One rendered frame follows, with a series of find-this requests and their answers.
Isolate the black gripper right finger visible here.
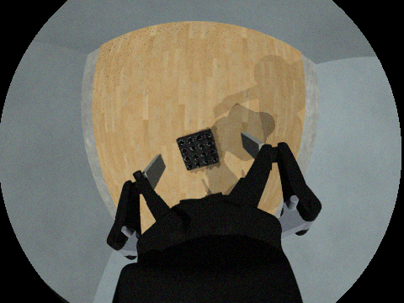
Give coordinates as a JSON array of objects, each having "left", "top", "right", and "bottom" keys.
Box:
[{"left": 209, "top": 131, "right": 322, "bottom": 238}]

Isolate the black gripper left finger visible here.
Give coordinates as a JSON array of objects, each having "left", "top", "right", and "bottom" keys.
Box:
[{"left": 107, "top": 154, "right": 187, "bottom": 260}]

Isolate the black knob box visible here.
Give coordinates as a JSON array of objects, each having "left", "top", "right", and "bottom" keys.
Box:
[{"left": 176, "top": 129, "right": 219, "bottom": 171}]

